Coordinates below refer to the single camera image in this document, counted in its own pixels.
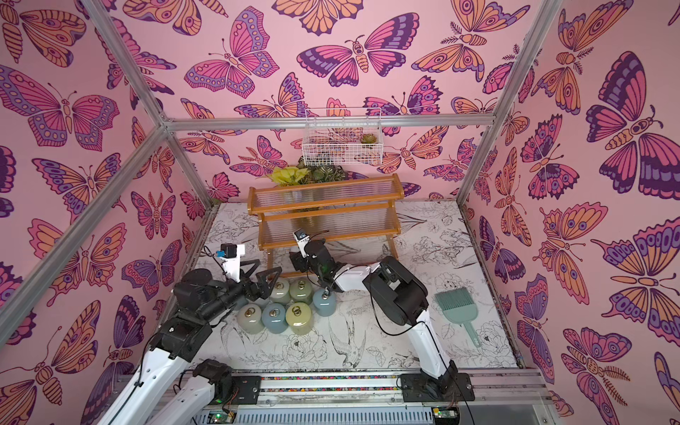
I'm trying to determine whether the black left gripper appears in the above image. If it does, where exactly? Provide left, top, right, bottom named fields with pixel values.
left=200, top=259, right=281, bottom=325

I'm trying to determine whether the white canister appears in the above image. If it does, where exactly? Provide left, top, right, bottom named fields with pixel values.
left=237, top=304, right=265, bottom=335

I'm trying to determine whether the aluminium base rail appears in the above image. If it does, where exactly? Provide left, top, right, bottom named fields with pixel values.
left=142, top=368, right=559, bottom=425

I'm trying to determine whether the white wire basket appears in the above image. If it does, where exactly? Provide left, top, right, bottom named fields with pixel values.
left=301, top=106, right=384, bottom=166

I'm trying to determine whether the blue canister bottom shelf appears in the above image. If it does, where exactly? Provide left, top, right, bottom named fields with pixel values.
left=313, top=289, right=338, bottom=317

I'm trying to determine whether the green leafy plant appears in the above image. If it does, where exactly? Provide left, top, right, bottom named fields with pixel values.
left=268, top=159, right=347, bottom=187

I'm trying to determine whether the cream canister shelf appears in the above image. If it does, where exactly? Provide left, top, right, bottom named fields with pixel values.
left=269, top=279, right=291, bottom=306

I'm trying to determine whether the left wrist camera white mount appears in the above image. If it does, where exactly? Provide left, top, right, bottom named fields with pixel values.
left=216, top=244, right=245, bottom=283

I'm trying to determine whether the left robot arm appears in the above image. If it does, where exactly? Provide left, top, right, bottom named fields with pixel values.
left=99, top=260, right=282, bottom=424

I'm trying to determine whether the small succulent in basket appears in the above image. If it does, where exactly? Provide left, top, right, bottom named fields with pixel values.
left=361, top=133, right=378, bottom=145

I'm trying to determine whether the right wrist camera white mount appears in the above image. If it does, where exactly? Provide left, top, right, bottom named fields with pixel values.
left=293, top=228, right=311, bottom=258

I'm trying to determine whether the yellow-green canister bottom shelf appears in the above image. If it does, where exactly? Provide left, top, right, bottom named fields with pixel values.
left=285, top=302, right=313, bottom=336

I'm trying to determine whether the green plastic dustpan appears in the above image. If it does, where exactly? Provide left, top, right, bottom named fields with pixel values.
left=435, top=287, right=481, bottom=348

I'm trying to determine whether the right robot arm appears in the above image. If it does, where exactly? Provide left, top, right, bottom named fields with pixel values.
left=290, top=237, right=476, bottom=404

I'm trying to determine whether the green canister shelf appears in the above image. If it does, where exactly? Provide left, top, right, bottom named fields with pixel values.
left=289, top=279, right=313, bottom=305

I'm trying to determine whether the wooden tiered shelf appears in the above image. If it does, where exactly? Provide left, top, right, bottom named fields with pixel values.
left=247, top=174, right=405, bottom=268

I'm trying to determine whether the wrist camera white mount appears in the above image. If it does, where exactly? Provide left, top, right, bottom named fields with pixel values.
left=293, top=228, right=311, bottom=258
left=216, top=244, right=245, bottom=283

